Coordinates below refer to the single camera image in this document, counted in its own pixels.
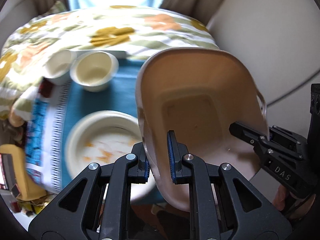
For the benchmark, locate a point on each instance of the pink square bowl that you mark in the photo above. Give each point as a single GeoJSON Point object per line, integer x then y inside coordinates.
{"type": "Point", "coordinates": [200, 85]}

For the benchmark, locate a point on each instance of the small cream cup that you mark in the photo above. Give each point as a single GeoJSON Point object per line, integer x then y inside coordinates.
{"type": "Point", "coordinates": [95, 67]}

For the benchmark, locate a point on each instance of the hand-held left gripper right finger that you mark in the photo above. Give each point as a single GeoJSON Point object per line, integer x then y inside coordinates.
{"type": "Point", "coordinates": [172, 155]}

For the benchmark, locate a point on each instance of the green checked pillow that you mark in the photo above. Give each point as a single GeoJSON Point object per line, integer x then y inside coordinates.
{"type": "Point", "coordinates": [57, 7]}

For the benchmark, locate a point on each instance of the person's right hand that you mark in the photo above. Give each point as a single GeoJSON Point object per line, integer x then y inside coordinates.
{"type": "Point", "coordinates": [278, 198]}

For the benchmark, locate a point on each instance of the white cup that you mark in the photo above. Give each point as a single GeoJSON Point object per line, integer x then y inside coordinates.
{"type": "Point", "coordinates": [58, 65]}

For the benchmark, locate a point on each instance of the floral striped blanket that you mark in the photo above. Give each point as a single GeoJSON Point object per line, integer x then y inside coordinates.
{"type": "Point", "coordinates": [100, 20]}

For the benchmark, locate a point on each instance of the yellow box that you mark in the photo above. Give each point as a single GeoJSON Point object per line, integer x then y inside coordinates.
{"type": "Point", "coordinates": [23, 175]}

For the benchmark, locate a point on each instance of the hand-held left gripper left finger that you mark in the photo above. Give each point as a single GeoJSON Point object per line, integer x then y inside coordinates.
{"type": "Point", "coordinates": [145, 170]}

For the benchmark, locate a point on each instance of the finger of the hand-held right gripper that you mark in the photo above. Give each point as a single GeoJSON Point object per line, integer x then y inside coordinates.
{"type": "Point", "coordinates": [287, 142]}
{"type": "Point", "coordinates": [247, 133]}

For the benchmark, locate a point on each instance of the blue tablecloth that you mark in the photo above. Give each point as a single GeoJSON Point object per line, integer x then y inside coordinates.
{"type": "Point", "coordinates": [125, 92]}

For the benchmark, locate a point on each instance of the white bowl with dark rim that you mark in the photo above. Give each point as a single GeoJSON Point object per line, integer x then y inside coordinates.
{"type": "Point", "coordinates": [105, 140]}

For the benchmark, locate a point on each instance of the grey headboard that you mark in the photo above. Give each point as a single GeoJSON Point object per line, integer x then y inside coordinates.
{"type": "Point", "coordinates": [17, 12]}

